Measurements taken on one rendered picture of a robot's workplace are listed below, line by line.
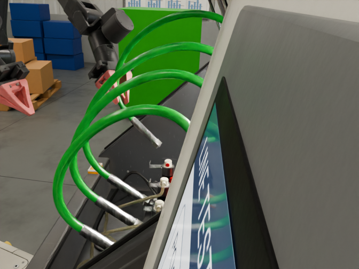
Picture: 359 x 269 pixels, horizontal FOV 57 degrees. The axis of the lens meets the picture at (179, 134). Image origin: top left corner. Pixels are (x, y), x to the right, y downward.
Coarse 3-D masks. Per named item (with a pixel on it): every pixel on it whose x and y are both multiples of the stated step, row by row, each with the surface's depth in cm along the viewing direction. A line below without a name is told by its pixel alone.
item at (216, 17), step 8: (168, 16) 69; (176, 16) 68; (184, 16) 67; (192, 16) 67; (200, 16) 66; (208, 16) 65; (216, 16) 64; (152, 24) 71; (160, 24) 70; (144, 32) 72; (136, 40) 74; (128, 48) 76; (120, 56) 78; (120, 64) 78; (120, 96) 82; (120, 104) 82
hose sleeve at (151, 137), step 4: (132, 120) 82; (136, 120) 82; (136, 124) 82; (140, 124) 82; (140, 128) 82; (144, 128) 82; (144, 132) 81; (148, 132) 82; (148, 136) 81; (152, 136) 81; (152, 140) 81
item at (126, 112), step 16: (128, 112) 42; (144, 112) 42; (160, 112) 42; (176, 112) 42; (96, 128) 44; (80, 144) 45; (64, 160) 46; (64, 176) 48; (64, 208) 49; (80, 224) 50; (96, 240) 51
